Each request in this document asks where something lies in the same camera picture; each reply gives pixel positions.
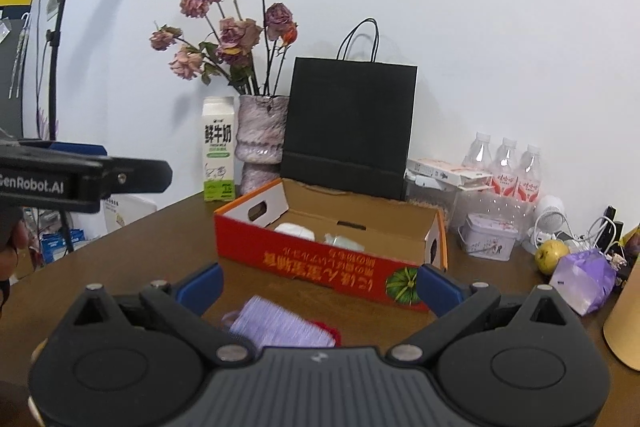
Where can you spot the pink textured vase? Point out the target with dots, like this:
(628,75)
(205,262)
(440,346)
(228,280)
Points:
(260,132)

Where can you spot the clear water bottle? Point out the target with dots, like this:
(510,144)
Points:
(530,179)
(477,152)
(506,167)

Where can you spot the white printed box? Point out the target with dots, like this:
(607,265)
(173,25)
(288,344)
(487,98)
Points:
(130,214)

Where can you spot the black charger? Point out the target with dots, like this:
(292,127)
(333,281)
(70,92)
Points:
(611,224)

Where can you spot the black light stand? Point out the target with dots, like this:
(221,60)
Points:
(55,57)

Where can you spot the clear wrapped white object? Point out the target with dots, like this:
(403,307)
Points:
(345,241)

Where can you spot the dried pink rose bouquet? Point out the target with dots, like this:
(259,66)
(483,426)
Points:
(240,34)

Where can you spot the small white fan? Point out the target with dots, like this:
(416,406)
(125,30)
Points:
(550,219)

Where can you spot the green apple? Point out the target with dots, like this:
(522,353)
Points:
(551,257)

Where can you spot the white green milk carton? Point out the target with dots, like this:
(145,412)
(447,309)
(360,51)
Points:
(217,147)

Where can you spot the pack of water bottles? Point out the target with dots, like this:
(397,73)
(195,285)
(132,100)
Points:
(480,204)

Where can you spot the black paper bag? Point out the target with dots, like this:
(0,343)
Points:
(350,117)

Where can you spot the purple plastic packet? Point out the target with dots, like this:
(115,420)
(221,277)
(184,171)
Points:
(585,279)

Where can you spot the white round object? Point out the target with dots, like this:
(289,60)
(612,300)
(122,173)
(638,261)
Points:
(295,231)

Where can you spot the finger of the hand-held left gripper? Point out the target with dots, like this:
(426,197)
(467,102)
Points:
(75,149)
(142,176)

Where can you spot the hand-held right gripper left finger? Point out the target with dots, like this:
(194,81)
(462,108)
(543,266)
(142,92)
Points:
(200,289)

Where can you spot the small grey tin box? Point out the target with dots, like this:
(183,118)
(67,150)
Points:
(487,239)

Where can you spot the white pink flat box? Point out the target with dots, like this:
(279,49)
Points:
(435,167)
(467,179)

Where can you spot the blue boxes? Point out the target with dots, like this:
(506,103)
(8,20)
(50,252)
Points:
(62,243)

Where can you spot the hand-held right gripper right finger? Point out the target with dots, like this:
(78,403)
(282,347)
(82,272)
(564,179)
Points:
(440,289)

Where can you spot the person's left hand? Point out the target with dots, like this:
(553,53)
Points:
(17,239)

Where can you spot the red cardboard box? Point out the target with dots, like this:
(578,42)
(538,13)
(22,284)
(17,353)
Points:
(320,262)

